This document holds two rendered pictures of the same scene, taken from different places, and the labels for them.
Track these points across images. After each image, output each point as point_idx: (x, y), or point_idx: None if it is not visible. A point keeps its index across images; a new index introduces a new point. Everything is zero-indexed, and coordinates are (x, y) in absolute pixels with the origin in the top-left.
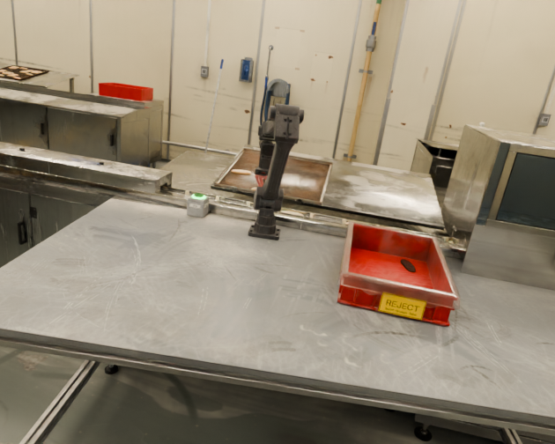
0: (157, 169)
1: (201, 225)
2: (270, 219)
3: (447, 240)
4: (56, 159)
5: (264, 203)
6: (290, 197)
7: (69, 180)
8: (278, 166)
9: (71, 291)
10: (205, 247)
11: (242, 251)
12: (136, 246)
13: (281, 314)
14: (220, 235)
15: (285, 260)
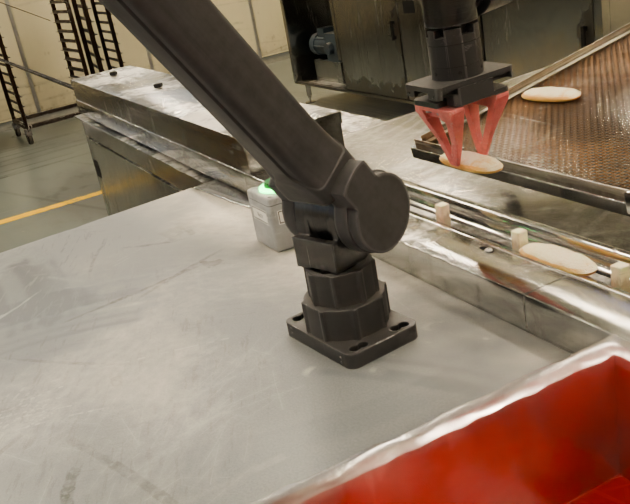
0: (316, 107)
1: (227, 279)
2: (325, 284)
3: None
4: (168, 102)
5: (306, 217)
6: (601, 189)
7: (170, 145)
8: (178, 72)
9: None
10: (98, 358)
11: (160, 394)
12: None
13: None
14: (213, 320)
15: (215, 471)
